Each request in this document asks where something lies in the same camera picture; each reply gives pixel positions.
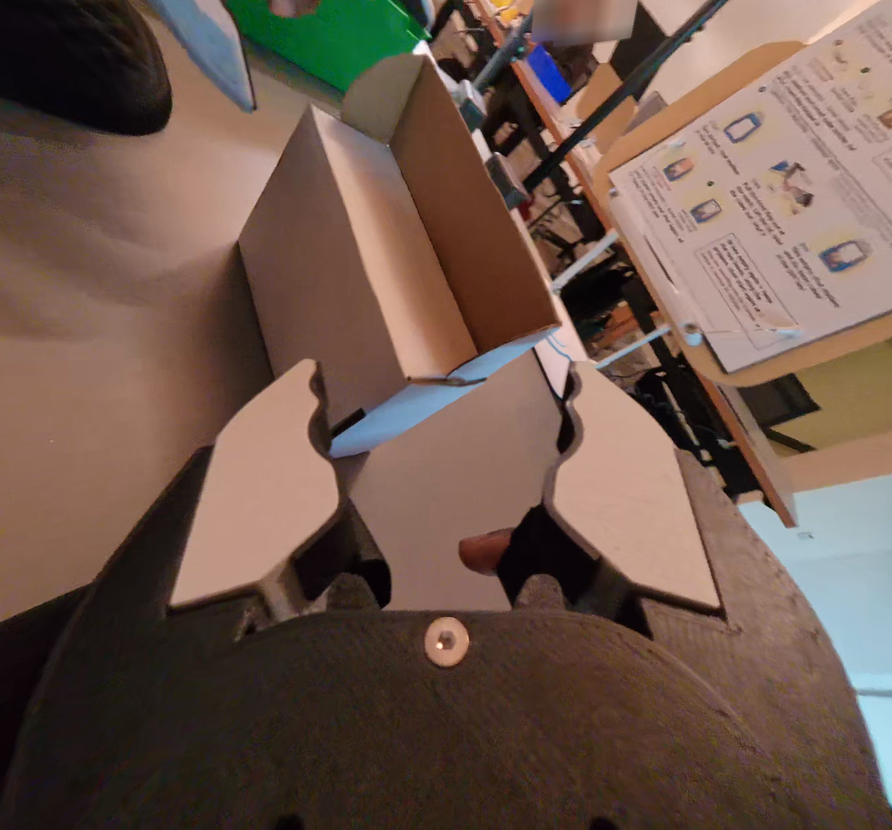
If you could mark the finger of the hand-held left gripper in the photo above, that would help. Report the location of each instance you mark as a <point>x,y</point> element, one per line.
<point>188,0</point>

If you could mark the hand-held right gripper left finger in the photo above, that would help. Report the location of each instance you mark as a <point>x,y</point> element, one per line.
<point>258,495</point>

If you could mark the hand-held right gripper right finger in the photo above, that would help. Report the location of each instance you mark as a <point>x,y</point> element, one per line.
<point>627,495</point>

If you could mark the green plastic bin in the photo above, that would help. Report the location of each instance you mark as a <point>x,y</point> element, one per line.
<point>327,35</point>

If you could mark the white cardboard box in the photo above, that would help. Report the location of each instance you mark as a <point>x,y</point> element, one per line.
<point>348,251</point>

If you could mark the dark desk clamp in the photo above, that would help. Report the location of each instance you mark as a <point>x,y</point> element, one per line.
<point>472,105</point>
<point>507,182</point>

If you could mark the person's right hand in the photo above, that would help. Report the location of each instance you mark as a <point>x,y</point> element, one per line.
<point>484,551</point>

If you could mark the wooden-edged background table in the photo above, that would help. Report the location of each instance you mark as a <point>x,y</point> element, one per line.
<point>763,467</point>

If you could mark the white metal rod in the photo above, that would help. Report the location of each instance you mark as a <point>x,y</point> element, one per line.
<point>641,347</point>
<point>585,260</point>

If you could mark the printed instruction poster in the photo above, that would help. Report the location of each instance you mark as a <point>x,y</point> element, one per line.
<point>766,216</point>

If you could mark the black stand pole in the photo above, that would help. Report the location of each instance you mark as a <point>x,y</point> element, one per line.
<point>655,56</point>
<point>502,53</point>

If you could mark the small blue background bin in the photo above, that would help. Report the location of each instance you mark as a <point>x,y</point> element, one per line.
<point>547,74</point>

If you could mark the instruction sheet on board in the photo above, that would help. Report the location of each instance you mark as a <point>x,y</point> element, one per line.
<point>697,98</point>

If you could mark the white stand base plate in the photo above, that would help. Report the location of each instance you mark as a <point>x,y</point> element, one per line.
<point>557,363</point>

